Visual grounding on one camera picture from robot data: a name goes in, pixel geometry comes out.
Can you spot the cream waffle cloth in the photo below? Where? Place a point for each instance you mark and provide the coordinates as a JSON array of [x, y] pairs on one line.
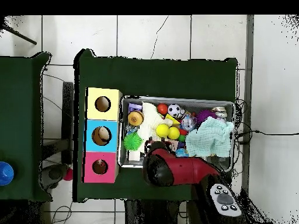
[[149, 121]]

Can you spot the orange tiger plush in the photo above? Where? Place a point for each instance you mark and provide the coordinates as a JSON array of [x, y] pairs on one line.
[[101, 162]]

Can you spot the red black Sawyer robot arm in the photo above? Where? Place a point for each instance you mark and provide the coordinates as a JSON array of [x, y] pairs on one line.
[[186, 170]]

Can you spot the wooden box with three holes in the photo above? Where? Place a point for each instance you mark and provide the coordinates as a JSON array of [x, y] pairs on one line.
[[112, 144]]

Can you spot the shallow silver mesh bin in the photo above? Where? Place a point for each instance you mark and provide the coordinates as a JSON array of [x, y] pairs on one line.
[[210, 103]]

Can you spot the yellow smiley ball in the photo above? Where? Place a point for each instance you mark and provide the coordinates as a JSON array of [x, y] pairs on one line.
[[162, 130]]

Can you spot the toy hamburger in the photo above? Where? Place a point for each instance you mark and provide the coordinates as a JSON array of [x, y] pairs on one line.
[[135, 118]]

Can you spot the orange red ball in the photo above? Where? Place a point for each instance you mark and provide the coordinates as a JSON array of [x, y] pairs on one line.
[[162, 109]]

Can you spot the green spiky rubber ball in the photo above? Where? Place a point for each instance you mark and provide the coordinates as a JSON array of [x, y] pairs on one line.
[[132, 141]]

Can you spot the black white soccer ball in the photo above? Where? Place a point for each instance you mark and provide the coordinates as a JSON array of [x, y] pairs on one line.
[[174, 110]]

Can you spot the blue globe ball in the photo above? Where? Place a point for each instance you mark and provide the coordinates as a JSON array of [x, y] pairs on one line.
[[182, 152]]

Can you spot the mint green waffle cloth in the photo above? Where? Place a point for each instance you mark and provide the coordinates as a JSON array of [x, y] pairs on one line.
[[210, 137]]

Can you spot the small red floor ball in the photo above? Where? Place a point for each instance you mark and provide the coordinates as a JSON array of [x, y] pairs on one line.
[[68, 175]]

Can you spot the dark grey rounded object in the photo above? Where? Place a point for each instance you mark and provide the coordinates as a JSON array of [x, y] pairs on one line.
[[55, 173]]

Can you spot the dark green side table cloth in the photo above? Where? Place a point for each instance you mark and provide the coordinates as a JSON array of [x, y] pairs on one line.
[[21, 81]]

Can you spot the blue plastic cup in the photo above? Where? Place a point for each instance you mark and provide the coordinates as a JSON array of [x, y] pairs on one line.
[[5, 173]]

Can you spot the black tripod leg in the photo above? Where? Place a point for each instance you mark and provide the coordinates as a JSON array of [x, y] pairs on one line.
[[23, 38]]

